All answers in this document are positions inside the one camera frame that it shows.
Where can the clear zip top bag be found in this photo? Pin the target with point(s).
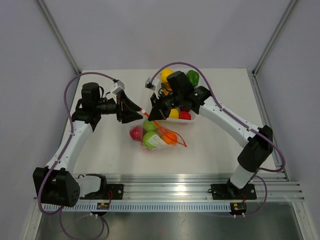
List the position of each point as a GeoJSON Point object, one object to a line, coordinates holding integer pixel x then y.
{"type": "Point", "coordinates": [160, 131]}

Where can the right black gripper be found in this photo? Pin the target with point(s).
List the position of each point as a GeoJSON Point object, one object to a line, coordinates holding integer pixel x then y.
{"type": "Point", "coordinates": [158, 111]}

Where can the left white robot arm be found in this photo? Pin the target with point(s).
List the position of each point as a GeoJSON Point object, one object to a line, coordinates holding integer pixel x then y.
{"type": "Point", "coordinates": [54, 183]}

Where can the green apple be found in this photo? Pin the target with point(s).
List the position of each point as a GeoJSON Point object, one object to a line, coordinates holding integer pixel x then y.
{"type": "Point", "coordinates": [151, 140]}

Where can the green bell pepper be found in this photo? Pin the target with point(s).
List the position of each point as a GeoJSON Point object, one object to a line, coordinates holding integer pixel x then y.
{"type": "Point", "coordinates": [193, 77]}

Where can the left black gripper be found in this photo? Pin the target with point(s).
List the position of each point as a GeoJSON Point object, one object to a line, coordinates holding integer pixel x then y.
{"type": "Point", "coordinates": [128, 113]}

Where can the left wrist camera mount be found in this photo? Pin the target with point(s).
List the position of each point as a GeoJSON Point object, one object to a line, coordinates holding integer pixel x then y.
{"type": "Point", "coordinates": [117, 87]}

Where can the white slotted cable duct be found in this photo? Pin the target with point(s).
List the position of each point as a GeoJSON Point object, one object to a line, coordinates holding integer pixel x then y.
{"type": "Point", "coordinates": [150, 207]}

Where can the green lime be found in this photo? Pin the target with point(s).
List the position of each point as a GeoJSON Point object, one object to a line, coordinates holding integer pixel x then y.
{"type": "Point", "coordinates": [149, 126]}

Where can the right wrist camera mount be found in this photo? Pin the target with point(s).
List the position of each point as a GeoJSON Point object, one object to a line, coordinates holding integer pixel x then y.
{"type": "Point", "coordinates": [154, 85]}

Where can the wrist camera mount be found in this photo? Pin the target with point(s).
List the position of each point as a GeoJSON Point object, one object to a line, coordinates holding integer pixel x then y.
{"type": "Point", "coordinates": [117, 87]}
{"type": "Point", "coordinates": [154, 85]}

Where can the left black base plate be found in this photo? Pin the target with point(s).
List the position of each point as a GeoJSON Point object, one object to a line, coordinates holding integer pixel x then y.
{"type": "Point", "coordinates": [106, 192]}

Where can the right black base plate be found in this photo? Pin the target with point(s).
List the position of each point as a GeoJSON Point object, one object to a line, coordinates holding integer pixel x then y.
{"type": "Point", "coordinates": [224, 191]}

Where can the orange fruit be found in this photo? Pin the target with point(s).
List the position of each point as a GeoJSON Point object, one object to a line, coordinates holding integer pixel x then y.
{"type": "Point", "coordinates": [170, 138]}

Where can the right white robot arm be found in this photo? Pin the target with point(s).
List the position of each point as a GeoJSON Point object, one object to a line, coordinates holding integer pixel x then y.
{"type": "Point", "coordinates": [256, 142]}

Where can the yellow pear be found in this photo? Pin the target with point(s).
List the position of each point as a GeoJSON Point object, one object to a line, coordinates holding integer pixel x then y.
{"type": "Point", "coordinates": [174, 113]}

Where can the yellow lemon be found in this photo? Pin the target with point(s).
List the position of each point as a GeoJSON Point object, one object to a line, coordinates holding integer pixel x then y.
{"type": "Point", "coordinates": [164, 74]}

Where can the white plastic basket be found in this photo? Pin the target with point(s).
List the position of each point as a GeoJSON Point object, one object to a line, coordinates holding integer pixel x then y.
{"type": "Point", "coordinates": [175, 120]}

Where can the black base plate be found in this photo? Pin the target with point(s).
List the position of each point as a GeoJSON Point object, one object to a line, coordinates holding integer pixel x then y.
{"type": "Point", "coordinates": [106, 192]}
{"type": "Point", "coordinates": [224, 191]}

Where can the red wrinkled fruit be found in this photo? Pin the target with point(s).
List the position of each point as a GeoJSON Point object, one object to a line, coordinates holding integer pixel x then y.
{"type": "Point", "coordinates": [184, 115]}

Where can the aluminium mounting rail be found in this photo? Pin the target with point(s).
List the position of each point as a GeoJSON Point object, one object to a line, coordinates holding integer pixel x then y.
{"type": "Point", "coordinates": [194, 187]}

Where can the green leaf with stem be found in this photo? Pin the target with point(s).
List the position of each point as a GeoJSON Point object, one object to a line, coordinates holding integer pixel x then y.
{"type": "Point", "coordinates": [164, 86]}

